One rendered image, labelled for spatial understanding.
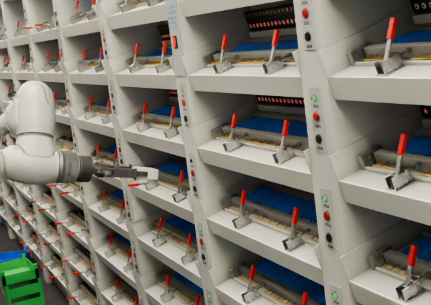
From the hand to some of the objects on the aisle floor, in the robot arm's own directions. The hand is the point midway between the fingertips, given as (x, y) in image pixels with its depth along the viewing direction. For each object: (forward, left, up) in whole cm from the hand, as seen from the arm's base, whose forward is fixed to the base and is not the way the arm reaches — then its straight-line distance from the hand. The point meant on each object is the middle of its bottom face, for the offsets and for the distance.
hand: (145, 173), depth 234 cm
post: (+29, +116, -101) cm, 157 cm away
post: (+19, -93, -98) cm, 136 cm away
